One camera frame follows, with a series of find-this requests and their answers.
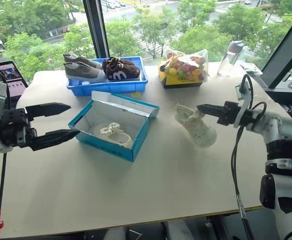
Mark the black slanted window frame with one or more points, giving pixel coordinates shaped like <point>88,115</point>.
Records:
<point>283,55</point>

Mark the yellow and black box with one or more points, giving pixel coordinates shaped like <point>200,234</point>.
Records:
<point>181,81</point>

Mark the cream lace baby shoe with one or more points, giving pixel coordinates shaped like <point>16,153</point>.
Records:
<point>118,136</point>
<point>198,128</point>

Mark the grey canvas shoe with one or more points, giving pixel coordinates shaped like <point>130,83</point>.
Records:
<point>82,61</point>
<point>84,73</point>

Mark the clear water bottle grey lid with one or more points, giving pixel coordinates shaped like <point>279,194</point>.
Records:
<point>229,62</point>

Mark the brown suede shoe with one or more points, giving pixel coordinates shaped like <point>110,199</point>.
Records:
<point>122,73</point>
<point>118,62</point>

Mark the blue cardboard shoebox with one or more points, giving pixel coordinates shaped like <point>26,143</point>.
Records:
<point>106,147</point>

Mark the blue plastic crate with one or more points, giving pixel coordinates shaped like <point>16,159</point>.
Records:
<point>111,87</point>

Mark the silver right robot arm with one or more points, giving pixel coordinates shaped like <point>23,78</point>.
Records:
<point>283,130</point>

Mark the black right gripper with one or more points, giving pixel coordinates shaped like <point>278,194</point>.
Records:
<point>228,115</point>

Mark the clear bag of toy fruit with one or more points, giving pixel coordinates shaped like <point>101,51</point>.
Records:
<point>186,66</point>

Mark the black window frame post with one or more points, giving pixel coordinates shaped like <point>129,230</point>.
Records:
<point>97,27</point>

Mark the grey rounded shape under table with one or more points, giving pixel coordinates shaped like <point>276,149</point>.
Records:
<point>179,231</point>
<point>114,233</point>

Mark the laptop screen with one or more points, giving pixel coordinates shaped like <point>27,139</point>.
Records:
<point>11,80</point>

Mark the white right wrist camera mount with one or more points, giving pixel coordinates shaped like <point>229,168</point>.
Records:
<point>243,105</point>

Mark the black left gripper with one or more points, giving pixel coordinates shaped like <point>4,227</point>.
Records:
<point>13,127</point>

